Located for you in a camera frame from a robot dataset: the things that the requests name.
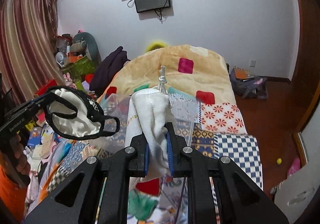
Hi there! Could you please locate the black white fabric pouch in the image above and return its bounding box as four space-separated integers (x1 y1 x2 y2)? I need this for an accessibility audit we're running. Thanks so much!
43 86 120 141

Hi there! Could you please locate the white towel cloth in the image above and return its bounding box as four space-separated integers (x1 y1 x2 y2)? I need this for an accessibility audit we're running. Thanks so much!
125 88 175 189

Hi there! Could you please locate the left hand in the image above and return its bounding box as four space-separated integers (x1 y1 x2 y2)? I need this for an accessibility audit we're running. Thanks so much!
11 134 30 175

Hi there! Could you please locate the colourful patchwork bed cover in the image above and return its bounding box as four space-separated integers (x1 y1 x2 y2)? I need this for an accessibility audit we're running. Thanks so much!
24 86 264 224

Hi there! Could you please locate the dark purple clothing pile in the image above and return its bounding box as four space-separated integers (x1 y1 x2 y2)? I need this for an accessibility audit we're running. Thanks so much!
89 46 130 96

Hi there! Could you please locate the grey green plush toy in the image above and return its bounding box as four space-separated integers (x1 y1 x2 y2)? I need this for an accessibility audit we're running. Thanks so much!
70 32 99 61

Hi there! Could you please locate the striped brown curtain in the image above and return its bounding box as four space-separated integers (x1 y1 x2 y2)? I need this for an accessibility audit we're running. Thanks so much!
1 0 63 104

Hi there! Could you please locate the beige fleece blanket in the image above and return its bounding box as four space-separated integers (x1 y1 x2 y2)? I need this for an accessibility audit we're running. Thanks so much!
107 45 236 104

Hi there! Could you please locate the purple grey backpack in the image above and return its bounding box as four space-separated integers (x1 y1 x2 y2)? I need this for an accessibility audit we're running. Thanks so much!
230 68 268 100

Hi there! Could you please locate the yellow green plush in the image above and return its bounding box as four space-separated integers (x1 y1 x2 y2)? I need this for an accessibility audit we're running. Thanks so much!
145 41 168 52

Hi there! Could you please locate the wooden door frame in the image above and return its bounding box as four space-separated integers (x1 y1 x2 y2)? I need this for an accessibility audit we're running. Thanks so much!
292 0 319 166

